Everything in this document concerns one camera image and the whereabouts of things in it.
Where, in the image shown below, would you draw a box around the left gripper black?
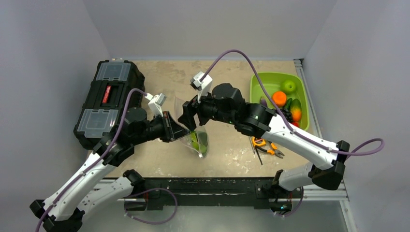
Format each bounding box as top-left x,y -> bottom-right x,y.
132,110 -> 190,145

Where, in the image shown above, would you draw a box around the clear zip top bag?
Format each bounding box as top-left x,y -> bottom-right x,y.
174,97 -> 209,159

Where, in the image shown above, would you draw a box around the green toy bok choy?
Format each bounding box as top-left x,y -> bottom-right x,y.
190,131 -> 208,156

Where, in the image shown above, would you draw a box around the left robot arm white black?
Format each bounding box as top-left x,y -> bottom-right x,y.
30,108 -> 190,232

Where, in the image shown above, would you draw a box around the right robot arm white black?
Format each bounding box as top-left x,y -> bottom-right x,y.
178,83 -> 345,197

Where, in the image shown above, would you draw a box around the yellow tape measure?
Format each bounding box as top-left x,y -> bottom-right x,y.
251,137 -> 266,147

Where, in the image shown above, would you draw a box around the purple toy eggplant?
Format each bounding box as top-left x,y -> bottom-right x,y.
259,96 -> 268,107

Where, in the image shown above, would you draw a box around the black plastic toolbox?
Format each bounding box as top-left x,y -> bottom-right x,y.
73,60 -> 145,150

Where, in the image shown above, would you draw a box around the green plastic basket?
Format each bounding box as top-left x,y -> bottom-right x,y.
249,72 -> 309,131

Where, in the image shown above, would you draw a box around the orange toy fruit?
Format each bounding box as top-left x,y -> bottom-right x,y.
271,91 -> 287,108

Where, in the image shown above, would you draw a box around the dark toy grapes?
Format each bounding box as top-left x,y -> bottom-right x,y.
281,109 -> 293,123

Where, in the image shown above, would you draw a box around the toy cucumber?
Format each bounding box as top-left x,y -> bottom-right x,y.
283,98 -> 293,111

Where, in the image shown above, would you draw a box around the green toy apple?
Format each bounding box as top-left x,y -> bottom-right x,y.
280,80 -> 297,95

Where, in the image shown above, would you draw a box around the toy mango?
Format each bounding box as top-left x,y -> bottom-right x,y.
290,99 -> 302,122

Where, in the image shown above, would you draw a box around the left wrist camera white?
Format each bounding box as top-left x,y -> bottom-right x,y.
145,93 -> 167,117

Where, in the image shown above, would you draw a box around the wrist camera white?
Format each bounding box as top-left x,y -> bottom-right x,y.
190,71 -> 213,103
145,93 -> 167,117

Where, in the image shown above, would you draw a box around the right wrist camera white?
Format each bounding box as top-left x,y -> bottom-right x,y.
190,71 -> 213,103

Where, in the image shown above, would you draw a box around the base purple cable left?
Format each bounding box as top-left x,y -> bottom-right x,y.
124,188 -> 178,226

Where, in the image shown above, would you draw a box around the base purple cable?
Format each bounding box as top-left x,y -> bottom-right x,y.
124,188 -> 178,226
274,187 -> 305,218

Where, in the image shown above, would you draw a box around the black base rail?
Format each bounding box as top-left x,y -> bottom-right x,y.
114,176 -> 303,211

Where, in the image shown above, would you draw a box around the orange handled pliers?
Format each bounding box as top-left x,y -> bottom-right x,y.
253,140 -> 285,165

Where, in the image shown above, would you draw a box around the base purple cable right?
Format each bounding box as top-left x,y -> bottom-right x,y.
274,187 -> 305,218

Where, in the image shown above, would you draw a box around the aluminium frame rail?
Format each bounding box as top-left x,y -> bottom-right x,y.
90,178 -> 349,201

